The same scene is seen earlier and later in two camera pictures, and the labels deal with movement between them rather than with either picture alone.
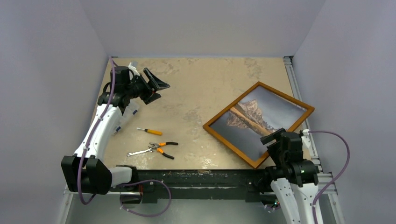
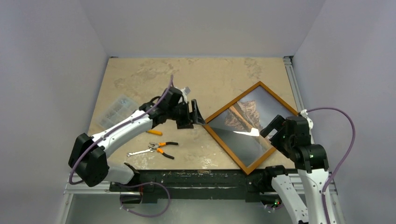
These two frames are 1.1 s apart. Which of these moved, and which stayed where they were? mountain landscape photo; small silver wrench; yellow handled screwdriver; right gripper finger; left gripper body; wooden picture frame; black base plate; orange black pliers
Moved: mountain landscape photo; right gripper finger; left gripper body; wooden picture frame
Stayed: yellow handled screwdriver; black base plate; small silver wrench; orange black pliers
